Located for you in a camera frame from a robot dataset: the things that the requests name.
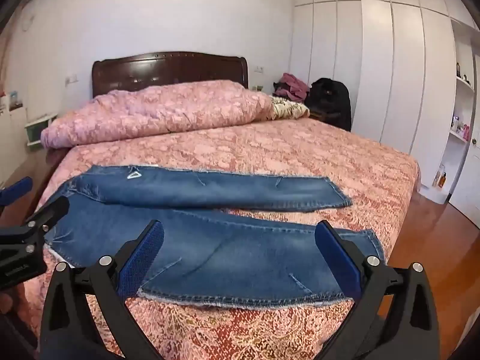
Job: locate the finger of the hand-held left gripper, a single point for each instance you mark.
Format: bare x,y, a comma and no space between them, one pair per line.
50,212
17,191

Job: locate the white door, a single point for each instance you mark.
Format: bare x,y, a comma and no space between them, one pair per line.
468,187

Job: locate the pink crumpled garment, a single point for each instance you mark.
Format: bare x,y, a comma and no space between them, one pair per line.
292,82

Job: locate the white bedside shelf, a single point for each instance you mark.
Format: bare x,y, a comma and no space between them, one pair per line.
39,129

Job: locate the white wardrobe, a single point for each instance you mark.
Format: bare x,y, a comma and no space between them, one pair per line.
375,63

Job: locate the black bag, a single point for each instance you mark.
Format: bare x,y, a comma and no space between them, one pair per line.
330,97

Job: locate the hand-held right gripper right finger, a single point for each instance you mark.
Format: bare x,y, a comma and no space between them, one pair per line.
337,262

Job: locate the amber bottle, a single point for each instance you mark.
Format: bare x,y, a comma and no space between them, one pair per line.
443,180

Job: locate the pink patterned bedspread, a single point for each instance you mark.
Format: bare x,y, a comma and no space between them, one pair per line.
262,153

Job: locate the dark wooden bed headboard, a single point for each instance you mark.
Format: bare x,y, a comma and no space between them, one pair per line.
168,71

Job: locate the blue denim pants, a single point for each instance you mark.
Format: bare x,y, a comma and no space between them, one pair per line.
225,255

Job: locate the cream patterned pillow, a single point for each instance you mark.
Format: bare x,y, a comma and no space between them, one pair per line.
288,109

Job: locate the white open shelf unit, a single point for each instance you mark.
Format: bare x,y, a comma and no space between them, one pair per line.
463,97

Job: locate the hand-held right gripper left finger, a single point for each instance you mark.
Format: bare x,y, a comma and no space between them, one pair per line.
144,258

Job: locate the pink floral quilt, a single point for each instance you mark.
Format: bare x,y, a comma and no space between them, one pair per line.
161,112

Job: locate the pink bottle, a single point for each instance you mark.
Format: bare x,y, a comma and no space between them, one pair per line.
467,131

